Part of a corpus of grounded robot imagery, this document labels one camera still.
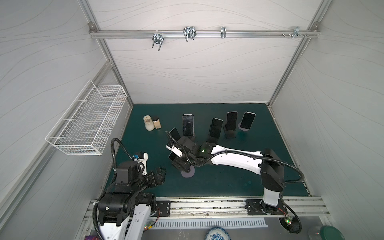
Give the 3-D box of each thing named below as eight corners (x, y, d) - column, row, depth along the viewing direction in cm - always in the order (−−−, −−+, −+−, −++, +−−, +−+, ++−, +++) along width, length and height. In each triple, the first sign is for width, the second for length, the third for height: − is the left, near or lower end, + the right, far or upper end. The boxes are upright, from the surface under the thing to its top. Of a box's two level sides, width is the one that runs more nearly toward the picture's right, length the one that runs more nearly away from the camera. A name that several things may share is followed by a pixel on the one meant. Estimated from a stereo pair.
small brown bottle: (156, 129, 108) (152, 119, 99) (156, 125, 110) (153, 115, 101) (160, 129, 108) (157, 119, 99) (161, 125, 110) (158, 115, 101)
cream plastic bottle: (146, 130, 106) (142, 121, 98) (147, 124, 109) (144, 115, 101) (153, 130, 106) (150, 121, 98) (155, 124, 109) (151, 115, 101)
